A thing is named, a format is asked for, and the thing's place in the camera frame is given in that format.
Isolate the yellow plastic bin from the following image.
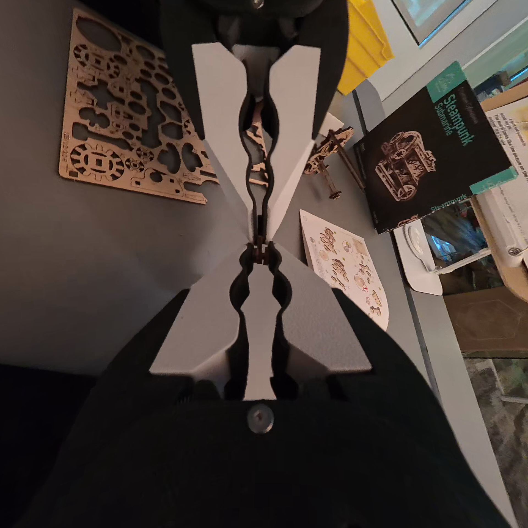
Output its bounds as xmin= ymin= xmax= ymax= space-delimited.
xmin=336 ymin=0 xmax=395 ymax=96

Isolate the dark model kit box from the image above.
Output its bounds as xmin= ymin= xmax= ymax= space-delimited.
xmin=353 ymin=61 xmax=519 ymax=235

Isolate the open instruction booklet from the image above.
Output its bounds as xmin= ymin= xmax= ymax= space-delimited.
xmin=299 ymin=209 xmax=391 ymax=331

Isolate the white wire clip holder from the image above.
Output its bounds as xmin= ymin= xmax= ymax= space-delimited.
xmin=504 ymin=243 xmax=528 ymax=269

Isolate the partly built wooden model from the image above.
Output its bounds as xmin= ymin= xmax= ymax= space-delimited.
xmin=302 ymin=126 xmax=367 ymax=204

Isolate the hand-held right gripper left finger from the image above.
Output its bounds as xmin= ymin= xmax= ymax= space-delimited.
xmin=148 ymin=243 xmax=256 ymax=400

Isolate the white paper sheet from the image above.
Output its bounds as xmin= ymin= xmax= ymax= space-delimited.
xmin=320 ymin=111 xmax=345 ymax=141

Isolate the small wooden model part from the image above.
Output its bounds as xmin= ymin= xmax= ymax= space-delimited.
xmin=252 ymin=240 xmax=276 ymax=265

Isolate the laser-cut wooden parts sheet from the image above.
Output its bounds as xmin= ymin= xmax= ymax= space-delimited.
xmin=58 ymin=8 xmax=220 ymax=205

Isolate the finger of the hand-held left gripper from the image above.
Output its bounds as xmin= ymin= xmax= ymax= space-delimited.
xmin=262 ymin=44 xmax=321 ymax=242
xmin=192 ymin=41 xmax=260 ymax=241

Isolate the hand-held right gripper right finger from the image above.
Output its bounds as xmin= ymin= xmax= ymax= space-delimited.
xmin=265 ymin=242 xmax=373 ymax=400

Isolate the brown floor mat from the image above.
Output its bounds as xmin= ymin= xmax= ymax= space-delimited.
xmin=443 ymin=287 xmax=528 ymax=353

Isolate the round wooden side table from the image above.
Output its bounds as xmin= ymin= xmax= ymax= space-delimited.
xmin=470 ymin=194 xmax=528 ymax=304

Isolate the printed instruction sign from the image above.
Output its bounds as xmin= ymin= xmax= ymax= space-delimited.
xmin=474 ymin=94 xmax=528 ymax=269

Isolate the window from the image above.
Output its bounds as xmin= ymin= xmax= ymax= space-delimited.
xmin=392 ymin=0 xmax=528 ymax=46

